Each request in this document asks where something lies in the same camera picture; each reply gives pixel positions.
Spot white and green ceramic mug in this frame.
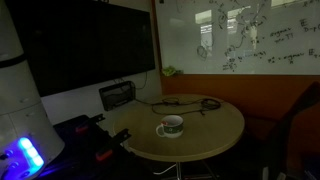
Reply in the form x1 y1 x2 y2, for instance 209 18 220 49
155 114 185 139

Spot green object on whiteboard ledge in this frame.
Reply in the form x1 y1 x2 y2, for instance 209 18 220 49
161 65 184 77

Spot metal table leg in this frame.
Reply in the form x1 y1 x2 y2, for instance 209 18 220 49
174 161 183 180

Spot whiteboard with handwritten notes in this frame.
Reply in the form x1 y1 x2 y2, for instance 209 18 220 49
155 0 320 76

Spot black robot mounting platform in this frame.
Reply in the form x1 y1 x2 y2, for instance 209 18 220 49
35 114 158 180

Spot black wall-mounted box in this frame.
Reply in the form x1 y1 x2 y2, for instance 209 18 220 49
98 80 137 112

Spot black cable bundle on table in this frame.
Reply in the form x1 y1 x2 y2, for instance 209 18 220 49
133 95 222 117

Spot black clamp with red handle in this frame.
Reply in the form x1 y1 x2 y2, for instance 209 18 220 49
95 128 132 163
74 113 107 135

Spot white floor cable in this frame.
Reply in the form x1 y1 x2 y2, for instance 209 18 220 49
152 163 178 176

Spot large black wall television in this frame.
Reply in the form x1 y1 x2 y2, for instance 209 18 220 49
5 0 156 98

